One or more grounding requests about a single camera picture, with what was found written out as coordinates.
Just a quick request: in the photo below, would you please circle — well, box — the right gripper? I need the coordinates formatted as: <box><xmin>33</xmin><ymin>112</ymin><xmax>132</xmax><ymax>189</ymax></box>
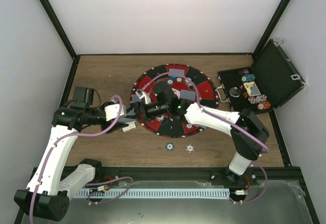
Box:
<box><xmin>127</xmin><ymin>100</ymin><xmax>170</xmax><ymax>122</ymax></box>

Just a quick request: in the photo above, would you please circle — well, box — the white card box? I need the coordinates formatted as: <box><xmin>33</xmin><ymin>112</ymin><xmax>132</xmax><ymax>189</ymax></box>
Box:
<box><xmin>122</xmin><ymin>122</ymin><xmax>136</xmax><ymax>132</ymax></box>

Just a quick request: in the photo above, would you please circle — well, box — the orange chip stack in case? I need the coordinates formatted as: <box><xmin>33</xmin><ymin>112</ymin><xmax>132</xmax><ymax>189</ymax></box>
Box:
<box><xmin>257</xmin><ymin>101</ymin><xmax>271</xmax><ymax>110</ymax></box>

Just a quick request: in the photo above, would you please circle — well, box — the blue backed card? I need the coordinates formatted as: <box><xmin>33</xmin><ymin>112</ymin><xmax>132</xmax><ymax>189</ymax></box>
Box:
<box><xmin>130</xmin><ymin>94</ymin><xmax>141</xmax><ymax>104</ymax></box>
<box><xmin>168</xmin><ymin>69</ymin><xmax>185</xmax><ymax>79</ymax></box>

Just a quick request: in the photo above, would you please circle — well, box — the round red black poker mat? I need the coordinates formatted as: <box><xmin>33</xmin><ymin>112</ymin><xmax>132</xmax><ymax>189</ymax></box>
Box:
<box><xmin>130</xmin><ymin>64</ymin><xmax>219</xmax><ymax>138</ymax></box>

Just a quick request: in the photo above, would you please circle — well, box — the purple white chip stack in case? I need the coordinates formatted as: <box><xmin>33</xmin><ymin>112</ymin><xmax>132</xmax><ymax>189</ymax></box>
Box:
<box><xmin>248</xmin><ymin>94</ymin><xmax>267</xmax><ymax>104</ymax></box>

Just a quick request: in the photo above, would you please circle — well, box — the blue backed card top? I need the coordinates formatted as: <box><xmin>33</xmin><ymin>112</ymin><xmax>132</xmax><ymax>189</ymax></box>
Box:
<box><xmin>168</xmin><ymin>69</ymin><xmax>185</xmax><ymax>79</ymax></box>

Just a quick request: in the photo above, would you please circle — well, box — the king of hearts card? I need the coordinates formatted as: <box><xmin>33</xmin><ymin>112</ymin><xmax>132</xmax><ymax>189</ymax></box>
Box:
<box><xmin>172</xmin><ymin>88</ymin><xmax>180</xmax><ymax>97</ymax></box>

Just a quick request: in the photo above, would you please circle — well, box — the round dealer button in case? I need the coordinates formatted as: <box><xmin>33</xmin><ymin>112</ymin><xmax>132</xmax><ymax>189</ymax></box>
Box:
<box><xmin>229</xmin><ymin>87</ymin><xmax>241</xmax><ymax>98</ymax></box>

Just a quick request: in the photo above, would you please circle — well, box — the card deck in case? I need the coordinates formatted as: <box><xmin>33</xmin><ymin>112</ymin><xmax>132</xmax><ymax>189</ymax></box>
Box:
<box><xmin>243</xmin><ymin>81</ymin><xmax>261</xmax><ymax>97</ymax></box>

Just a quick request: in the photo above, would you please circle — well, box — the black poker case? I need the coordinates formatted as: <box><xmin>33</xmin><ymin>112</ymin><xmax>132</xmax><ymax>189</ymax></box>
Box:
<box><xmin>218</xmin><ymin>39</ymin><xmax>306</xmax><ymax>114</ymax></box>

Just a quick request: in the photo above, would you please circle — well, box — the teal chip on table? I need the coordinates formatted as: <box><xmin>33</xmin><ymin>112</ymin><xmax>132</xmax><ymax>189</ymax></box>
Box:
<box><xmin>166</xmin><ymin>143</ymin><xmax>174</xmax><ymax>151</ymax></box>

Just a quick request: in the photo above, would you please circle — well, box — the teal chip stack in case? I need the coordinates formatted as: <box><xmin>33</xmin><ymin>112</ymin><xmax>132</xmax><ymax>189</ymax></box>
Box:
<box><xmin>241</xmin><ymin>74</ymin><xmax>256</xmax><ymax>82</ymax></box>

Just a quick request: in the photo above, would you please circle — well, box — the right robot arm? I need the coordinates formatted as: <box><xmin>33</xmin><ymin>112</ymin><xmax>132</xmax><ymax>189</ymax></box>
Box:
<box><xmin>130</xmin><ymin>82</ymin><xmax>269</xmax><ymax>185</ymax></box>

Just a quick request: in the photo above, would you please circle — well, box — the white chip stack mat top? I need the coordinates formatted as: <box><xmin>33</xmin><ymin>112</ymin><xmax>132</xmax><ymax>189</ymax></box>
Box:
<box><xmin>184</xmin><ymin>77</ymin><xmax>193</xmax><ymax>87</ymax></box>

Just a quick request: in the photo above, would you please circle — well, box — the light blue slotted cable duct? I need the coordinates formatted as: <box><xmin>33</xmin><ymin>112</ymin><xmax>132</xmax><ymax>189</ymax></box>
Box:
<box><xmin>74</xmin><ymin>188</ymin><xmax>230</xmax><ymax>200</ymax></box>

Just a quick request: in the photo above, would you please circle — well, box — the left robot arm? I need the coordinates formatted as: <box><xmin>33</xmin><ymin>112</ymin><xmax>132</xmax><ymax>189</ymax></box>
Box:
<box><xmin>14</xmin><ymin>87</ymin><xmax>127</xmax><ymax>223</ymax></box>

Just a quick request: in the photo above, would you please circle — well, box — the blue backed card deck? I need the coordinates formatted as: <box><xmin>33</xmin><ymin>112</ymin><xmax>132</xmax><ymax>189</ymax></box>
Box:
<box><xmin>117</xmin><ymin>117</ymin><xmax>136</xmax><ymax>124</ymax></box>

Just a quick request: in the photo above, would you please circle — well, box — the blue white poker chip stack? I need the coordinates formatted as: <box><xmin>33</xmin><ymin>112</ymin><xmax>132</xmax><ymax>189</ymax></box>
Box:
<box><xmin>186</xmin><ymin>144</ymin><xmax>195</xmax><ymax>153</ymax></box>

